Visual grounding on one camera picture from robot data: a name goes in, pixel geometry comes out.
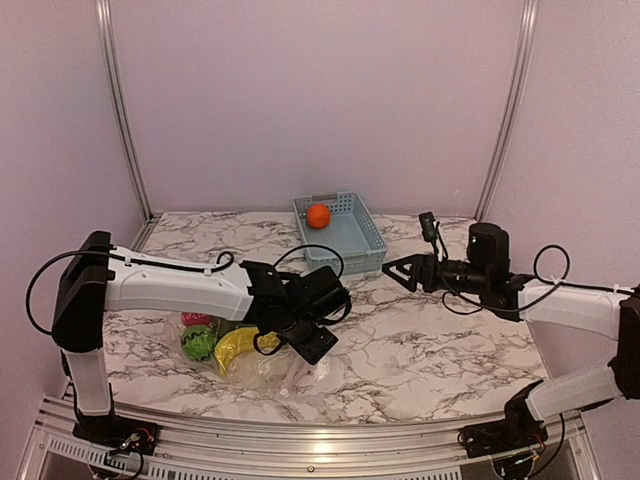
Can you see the aluminium front rail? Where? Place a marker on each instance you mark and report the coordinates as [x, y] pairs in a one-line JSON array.
[[191, 447]]

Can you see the light blue plastic basket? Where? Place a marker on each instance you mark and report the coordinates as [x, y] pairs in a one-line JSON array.
[[351, 231]]

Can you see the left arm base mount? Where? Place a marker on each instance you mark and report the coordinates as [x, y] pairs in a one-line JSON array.
[[121, 434]]

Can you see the yellow fake bananas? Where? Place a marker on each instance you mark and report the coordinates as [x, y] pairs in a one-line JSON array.
[[241, 341]]

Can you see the red fake fruit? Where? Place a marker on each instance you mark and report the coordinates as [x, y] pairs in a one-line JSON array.
[[190, 319]]

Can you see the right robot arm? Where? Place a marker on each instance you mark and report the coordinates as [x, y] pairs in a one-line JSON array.
[[485, 281]]

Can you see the clear zip top bag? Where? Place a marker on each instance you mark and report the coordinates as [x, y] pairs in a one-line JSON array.
[[280, 372]]

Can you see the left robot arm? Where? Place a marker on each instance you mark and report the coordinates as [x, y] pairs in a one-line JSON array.
[[102, 277]]

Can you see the left aluminium corner post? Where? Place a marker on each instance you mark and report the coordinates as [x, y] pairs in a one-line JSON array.
[[109, 50]]

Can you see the orange fake fruit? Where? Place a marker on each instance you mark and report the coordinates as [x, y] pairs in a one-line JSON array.
[[318, 216]]

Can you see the green fake vegetable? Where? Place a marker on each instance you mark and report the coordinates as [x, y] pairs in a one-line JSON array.
[[198, 342]]

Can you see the right aluminium corner post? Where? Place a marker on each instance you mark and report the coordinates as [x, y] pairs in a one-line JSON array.
[[515, 93]]

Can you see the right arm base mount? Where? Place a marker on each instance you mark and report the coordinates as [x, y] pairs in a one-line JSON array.
[[517, 429]]

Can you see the aluminium corner post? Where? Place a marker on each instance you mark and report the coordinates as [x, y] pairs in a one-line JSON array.
[[109, 50], [515, 93]]

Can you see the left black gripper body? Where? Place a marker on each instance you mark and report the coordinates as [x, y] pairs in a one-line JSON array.
[[311, 350]]

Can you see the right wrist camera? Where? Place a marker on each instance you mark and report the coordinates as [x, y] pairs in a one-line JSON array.
[[429, 230]]

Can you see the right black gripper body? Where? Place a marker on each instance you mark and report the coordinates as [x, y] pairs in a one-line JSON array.
[[435, 281]]

